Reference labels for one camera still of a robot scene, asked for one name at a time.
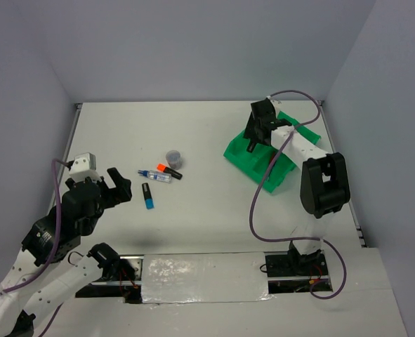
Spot green compartment tray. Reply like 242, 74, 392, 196
224, 126, 327, 193

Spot aluminium table edge rail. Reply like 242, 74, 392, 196
52, 103, 83, 204

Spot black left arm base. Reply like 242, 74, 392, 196
75, 243, 144, 304

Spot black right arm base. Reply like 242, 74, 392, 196
259, 243, 332, 294

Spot right aluminium table rail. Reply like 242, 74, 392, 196
319, 100, 368, 248

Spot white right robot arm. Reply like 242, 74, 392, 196
244, 98, 350, 275

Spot silver tape sheet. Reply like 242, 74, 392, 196
141, 252, 272, 304

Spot clear blue-capped spray bottle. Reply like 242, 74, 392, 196
138, 170, 172, 183

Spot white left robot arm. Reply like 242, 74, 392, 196
0, 168, 132, 336

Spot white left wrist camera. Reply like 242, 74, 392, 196
70, 152, 100, 183

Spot orange-capped black highlighter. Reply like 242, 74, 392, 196
157, 164, 183, 180

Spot blue-capped black highlighter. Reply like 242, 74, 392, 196
141, 183, 154, 210

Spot clear jar of paper clips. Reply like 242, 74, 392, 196
166, 150, 183, 170

